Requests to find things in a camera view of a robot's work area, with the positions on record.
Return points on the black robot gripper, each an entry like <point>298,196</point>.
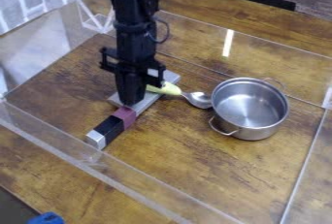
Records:
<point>133,58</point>

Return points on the grey toy cleaver knife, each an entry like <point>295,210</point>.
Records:
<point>120,121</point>

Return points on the yellow handled metal spoon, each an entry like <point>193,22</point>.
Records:
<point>199,99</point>

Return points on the small steel pot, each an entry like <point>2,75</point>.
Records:
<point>251,107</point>

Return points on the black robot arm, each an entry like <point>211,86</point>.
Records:
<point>136,12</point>

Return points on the blue object at bottom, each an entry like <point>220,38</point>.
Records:
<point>46,218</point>

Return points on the clear acrylic enclosure panels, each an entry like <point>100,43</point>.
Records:
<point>170,171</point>

